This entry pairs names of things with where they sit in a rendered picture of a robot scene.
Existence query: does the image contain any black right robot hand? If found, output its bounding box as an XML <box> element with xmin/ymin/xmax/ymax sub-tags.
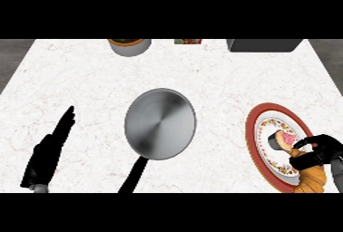
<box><xmin>289</xmin><ymin>134</ymin><xmax>343</xmax><ymax>172</ymax></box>

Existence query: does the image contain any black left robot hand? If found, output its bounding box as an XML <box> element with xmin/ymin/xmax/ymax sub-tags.
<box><xmin>20</xmin><ymin>105</ymin><xmax>78</xmax><ymax>189</ymax></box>

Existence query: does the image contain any golden brown croissant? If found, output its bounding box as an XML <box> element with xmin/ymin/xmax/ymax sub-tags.
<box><xmin>286</xmin><ymin>147</ymin><xmax>327</xmax><ymax>194</ymax></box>

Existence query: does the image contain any red rimmed floral plate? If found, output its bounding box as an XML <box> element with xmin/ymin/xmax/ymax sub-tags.
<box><xmin>245</xmin><ymin>101</ymin><xmax>317</xmax><ymax>194</ymax></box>

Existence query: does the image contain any pink frosted cupcake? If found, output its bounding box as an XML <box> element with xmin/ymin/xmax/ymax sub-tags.
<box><xmin>267</xmin><ymin>129</ymin><xmax>301</xmax><ymax>152</ymax></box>

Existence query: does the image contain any dark grey appliance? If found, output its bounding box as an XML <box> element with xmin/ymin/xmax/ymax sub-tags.
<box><xmin>225</xmin><ymin>38</ymin><xmax>307</xmax><ymax>53</ymax></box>

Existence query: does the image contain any grey plant pot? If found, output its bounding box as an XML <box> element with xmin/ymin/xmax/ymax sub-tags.
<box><xmin>107</xmin><ymin>38</ymin><xmax>153</xmax><ymax>58</ymax></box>

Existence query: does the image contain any colourful printed box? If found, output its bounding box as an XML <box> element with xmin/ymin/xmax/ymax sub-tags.
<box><xmin>174</xmin><ymin>38</ymin><xmax>205</xmax><ymax>45</ymax></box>

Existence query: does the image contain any steel frying pan black handle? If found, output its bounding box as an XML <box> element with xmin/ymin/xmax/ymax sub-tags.
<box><xmin>118</xmin><ymin>87</ymin><xmax>199</xmax><ymax>194</ymax></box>

